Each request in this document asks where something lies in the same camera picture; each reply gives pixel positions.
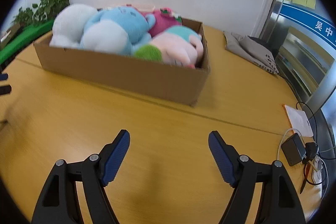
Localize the white cable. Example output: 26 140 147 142
277 129 302 159

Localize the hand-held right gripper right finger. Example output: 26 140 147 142
208 131 306 224

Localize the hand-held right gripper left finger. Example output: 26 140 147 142
33 130 131 224

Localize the blue bear plush toy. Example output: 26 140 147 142
80 5 156 56

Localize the black cable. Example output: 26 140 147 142
296 101 319 146

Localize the white power strip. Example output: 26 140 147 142
304 156 328 185

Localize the green cloth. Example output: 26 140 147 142
0 20 54 64

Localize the brown cardboard box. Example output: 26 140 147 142
33 18 211 107

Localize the orange and black pen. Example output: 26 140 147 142
300 161 315 194

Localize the metal framed glass door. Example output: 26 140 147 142
252 0 336 119

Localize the pastel teal pink plush toy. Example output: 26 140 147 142
133 25 205 68

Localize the blue door banner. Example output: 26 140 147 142
280 2 336 46

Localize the grey cloth bag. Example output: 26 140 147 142
224 31 280 76

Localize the green potted plant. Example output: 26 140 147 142
12 0 71 26

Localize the black power adapter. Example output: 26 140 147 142
281 133 306 167

